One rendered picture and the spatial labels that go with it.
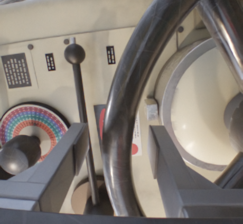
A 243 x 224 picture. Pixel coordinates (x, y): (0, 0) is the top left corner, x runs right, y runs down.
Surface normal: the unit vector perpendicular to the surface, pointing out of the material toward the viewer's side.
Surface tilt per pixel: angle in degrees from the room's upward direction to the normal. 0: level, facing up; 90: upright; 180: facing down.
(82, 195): 90
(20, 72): 90
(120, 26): 90
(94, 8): 90
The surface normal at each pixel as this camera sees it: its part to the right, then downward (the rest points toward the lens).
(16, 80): -0.03, 0.25
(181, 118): -0.51, 0.26
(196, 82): -0.44, -0.04
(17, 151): 0.13, -0.03
